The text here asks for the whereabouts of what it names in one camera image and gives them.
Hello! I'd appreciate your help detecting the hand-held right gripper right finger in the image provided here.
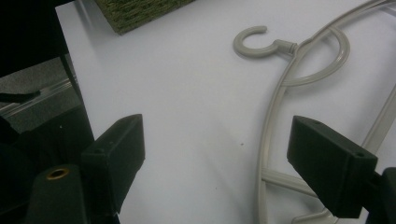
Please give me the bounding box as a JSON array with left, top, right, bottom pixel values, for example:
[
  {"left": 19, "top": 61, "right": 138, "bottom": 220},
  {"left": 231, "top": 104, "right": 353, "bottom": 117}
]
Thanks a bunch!
[{"left": 286, "top": 115, "right": 379, "bottom": 219}]

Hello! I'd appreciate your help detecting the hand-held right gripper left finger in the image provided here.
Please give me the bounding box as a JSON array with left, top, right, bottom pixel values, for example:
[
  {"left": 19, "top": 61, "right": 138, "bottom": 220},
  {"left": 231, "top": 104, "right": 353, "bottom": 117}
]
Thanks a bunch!
[{"left": 80, "top": 113, "right": 147, "bottom": 217}]

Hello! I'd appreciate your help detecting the grey plastic clothes hanger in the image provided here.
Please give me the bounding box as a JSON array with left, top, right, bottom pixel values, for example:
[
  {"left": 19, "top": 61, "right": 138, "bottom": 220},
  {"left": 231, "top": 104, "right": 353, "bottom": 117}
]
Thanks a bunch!
[{"left": 232, "top": 0, "right": 396, "bottom": 224}]

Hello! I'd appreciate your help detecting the green woven basket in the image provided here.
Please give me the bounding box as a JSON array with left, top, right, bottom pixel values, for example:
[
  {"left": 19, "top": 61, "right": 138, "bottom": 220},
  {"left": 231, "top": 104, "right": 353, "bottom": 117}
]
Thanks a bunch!
[{"left": 93, "top": 0, "right": 196, "bottom": 35}]

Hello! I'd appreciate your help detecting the metal floor rail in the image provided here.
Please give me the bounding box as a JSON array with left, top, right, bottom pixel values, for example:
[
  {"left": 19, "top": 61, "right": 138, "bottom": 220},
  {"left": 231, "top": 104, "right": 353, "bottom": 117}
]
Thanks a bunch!
[{"left": 0, "top": 77, "right": 75, "bottom": 119}]

